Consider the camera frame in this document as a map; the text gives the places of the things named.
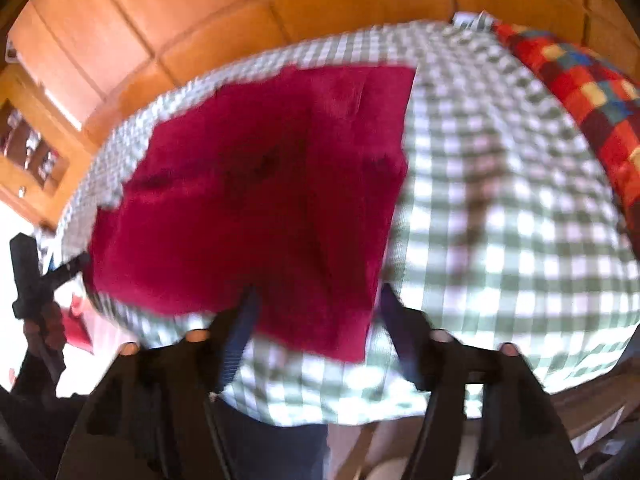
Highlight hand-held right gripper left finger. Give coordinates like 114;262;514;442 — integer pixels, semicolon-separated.
55;285;262;480

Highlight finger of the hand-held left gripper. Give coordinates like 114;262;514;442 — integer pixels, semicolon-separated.
42;251;92;287

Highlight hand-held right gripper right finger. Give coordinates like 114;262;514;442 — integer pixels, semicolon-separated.
381;284;585;480

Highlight dark red garment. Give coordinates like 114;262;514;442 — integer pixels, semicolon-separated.
82;64;418;365

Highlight person's left hand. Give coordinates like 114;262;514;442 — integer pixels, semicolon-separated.
24;302;67;362

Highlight red fabric item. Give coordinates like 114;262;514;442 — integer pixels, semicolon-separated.
61;292;97;357

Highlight person's dark blue trousers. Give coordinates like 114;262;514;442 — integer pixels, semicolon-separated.
212;396;330;480

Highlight wooden shelf cabinet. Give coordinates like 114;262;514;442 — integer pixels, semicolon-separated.
0;67;98;228

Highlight green checked bedsheet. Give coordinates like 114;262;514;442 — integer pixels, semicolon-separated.
54;10;640;428

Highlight wooden wardrobe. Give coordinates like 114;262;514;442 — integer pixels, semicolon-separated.
7;0;640;146

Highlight multicolour plaid pillow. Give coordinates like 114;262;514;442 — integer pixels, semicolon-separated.
492;20;640;226

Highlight wooden bed frame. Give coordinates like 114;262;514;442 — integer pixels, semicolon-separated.
550;352;640;461

